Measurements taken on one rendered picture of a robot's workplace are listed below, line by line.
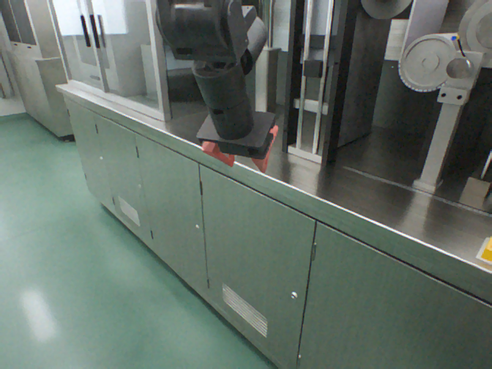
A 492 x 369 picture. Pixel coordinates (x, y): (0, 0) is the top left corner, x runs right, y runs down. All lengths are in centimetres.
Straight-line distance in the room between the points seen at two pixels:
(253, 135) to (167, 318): 132
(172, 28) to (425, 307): 69
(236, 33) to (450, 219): 58
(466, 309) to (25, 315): 178
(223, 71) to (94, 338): 147
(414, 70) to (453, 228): 39
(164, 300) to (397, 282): 123
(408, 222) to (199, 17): 55
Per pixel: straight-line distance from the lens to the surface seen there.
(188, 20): 34
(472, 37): 85
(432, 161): 86
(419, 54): 89
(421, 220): 73
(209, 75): 37
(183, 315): 164
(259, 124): 44
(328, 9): 85
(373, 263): 77
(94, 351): 164
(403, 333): 85
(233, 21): 34
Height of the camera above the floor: 126
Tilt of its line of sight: 28 degrees down
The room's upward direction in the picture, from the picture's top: straight up
